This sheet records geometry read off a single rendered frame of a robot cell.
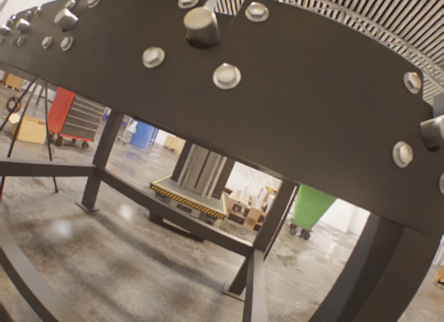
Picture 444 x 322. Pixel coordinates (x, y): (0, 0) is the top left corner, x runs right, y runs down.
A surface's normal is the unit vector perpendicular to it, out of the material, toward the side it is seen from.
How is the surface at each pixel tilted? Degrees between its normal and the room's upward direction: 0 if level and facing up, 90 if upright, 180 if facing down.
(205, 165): 90
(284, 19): 90
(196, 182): 90
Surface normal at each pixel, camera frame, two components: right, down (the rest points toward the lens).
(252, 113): -0.16, -0.07
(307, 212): -0.36, 0.04
